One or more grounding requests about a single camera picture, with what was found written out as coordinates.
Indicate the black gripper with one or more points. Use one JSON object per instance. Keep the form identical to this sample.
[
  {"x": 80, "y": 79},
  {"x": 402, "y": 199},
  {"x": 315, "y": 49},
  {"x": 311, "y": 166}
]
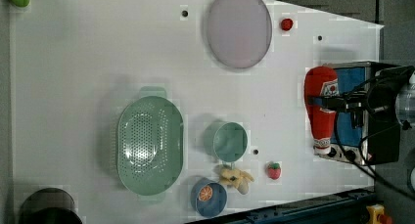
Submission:
[{"x": 355, "y": 105}]

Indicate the red plush ketchup bottle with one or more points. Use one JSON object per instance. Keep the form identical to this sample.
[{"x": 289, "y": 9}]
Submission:
[{"x": 320, "y": 82}]

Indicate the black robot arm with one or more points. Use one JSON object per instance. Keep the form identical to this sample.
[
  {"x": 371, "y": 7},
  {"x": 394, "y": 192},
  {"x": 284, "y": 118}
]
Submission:
[{"x": 388, "y": 96}]

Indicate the green oval strainer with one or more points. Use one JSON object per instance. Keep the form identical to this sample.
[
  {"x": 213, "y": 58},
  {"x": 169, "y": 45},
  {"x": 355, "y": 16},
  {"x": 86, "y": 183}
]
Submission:
[{"x": 149, "y": 143}]

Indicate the toy stove with blue top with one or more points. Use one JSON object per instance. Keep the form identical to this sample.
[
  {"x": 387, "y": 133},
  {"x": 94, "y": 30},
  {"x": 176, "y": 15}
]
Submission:
[{"x": 368, "y": 131}]

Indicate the red strawberry with green top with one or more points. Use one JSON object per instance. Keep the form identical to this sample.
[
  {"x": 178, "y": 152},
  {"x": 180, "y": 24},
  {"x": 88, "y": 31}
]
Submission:
[{"x": 274, "y": 170}]

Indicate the red plush strawberry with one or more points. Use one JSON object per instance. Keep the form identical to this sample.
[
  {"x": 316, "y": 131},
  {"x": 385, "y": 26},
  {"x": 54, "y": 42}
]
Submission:
[{"x": 286, "y": 24}]

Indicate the green cup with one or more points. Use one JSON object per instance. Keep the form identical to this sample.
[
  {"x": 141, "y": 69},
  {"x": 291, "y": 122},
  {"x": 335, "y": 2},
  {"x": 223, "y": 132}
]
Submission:
[{"x": 226, "y": 141}]

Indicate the yellow clamp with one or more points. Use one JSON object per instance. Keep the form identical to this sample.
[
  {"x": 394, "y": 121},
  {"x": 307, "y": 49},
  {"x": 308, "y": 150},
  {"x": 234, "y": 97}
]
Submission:
[{"x": 377, "y": 215}]

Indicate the grey round plate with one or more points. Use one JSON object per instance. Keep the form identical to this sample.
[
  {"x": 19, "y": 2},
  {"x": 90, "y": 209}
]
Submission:
[{"x": 239, "y": 32}]

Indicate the yellow plush banana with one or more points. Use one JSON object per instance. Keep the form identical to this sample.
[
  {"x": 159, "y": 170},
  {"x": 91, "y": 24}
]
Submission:
[{"x": 236, "y": 178}]

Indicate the blue bowl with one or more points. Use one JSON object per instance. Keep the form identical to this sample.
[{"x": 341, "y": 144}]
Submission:
[{"x": 215, "y": 205}]

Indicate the orange slice toy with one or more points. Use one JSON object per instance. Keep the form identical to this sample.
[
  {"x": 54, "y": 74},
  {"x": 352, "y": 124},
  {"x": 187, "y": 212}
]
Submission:
[{"x": 205, "y": 193}]

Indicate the black round container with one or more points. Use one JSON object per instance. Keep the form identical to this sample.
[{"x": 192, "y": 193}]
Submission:
[{"x": 49, "y": 206}]

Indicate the blue metal rail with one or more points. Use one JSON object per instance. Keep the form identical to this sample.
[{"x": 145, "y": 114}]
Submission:
[{"x": 341, "y": 208}]

